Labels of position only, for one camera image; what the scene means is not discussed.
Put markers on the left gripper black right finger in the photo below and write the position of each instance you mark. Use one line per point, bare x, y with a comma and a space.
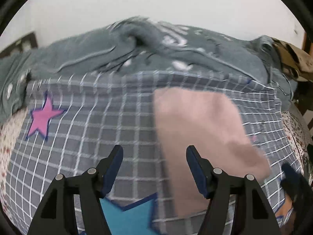
253, 213

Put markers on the grey checked star quilt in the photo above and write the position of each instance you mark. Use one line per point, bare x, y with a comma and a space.
100, 111

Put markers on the orange wooden door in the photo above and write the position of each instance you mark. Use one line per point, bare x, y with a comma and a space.
304, 43

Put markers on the pink knit sweater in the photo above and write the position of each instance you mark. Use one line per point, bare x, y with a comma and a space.
212, 123

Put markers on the brown clothes pile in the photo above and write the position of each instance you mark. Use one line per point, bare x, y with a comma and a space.
295, 62

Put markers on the dark wooden headboard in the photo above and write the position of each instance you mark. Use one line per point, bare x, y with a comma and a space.
23, 44

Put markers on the grey-green plush blanket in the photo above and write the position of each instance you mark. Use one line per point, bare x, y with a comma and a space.
141, 44

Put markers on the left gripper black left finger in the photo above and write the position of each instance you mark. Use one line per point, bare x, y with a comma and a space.
56, 211

